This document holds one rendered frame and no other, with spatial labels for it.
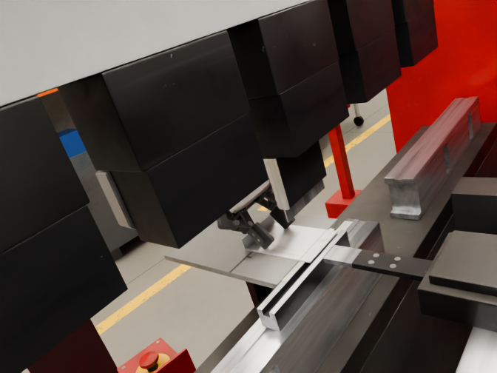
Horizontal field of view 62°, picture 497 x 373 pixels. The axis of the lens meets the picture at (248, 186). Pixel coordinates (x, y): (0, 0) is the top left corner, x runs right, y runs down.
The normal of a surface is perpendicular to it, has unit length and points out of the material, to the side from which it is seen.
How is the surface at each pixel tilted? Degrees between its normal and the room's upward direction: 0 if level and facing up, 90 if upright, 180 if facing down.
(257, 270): 0
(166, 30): 90
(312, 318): 90
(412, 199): 90
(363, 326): 0
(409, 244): 0
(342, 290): 90
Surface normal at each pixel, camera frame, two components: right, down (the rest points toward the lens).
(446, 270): -0.29, -0.88
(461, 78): -0.61, 0.47
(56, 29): 0.74, 0.04
